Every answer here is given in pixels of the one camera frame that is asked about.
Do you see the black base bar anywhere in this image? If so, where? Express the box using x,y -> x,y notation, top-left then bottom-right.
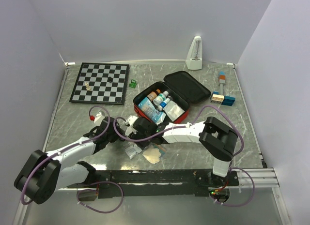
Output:
68,169 -> 239,199

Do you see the white gauze packet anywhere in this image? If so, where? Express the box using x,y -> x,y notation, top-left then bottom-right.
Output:
163,101 -> 185,121

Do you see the white metronome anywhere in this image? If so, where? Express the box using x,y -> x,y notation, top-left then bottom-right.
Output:
186,36 -> 202,70

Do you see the blue toy block stack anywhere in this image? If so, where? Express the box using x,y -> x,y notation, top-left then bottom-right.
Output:
211,91 -> 235,106

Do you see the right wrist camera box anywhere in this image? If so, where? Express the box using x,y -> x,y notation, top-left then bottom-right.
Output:
124,115 -> 138,137

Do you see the red black medicine case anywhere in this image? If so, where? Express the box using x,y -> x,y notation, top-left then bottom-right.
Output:
133,71 -> 211,124

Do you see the blue white bandage packet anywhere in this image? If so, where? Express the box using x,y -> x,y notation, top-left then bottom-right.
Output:
138,97 -> 166,124

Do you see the amber medicine bottle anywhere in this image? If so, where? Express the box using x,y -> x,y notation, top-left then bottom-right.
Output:
147,89 -> 161,102

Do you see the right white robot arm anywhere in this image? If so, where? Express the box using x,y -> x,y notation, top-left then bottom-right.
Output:
125,117 -> 238,186

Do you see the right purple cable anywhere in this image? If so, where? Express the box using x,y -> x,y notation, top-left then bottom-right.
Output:
113,105 -> 255,209

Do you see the small green toy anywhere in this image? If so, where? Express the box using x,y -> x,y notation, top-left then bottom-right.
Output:
129,79 -> 137,88

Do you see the clear green-label bottle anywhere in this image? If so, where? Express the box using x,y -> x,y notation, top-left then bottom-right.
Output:
153,91 -> 169,106

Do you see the aluminium frame rail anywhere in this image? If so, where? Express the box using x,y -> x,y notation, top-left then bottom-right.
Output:
236,168 -> 279,188

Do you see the beige bandage patch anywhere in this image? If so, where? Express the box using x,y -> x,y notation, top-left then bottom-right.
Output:
143,148 -> 161,164

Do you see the black white chessboard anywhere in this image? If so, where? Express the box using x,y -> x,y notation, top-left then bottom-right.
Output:
69,62 -> 130,105

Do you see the blue white small bottle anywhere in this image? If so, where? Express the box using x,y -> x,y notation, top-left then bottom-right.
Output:
157,97 -> 171,111

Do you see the grey orange blue toy stick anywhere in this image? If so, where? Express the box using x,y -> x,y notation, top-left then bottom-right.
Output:
218,71 -> 225,95

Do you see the white blue wipe sachet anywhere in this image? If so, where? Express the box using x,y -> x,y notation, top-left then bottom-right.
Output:
125,144 -> 142,159

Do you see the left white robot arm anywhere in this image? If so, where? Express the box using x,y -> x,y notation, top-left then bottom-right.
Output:
14,117 -> 125,204

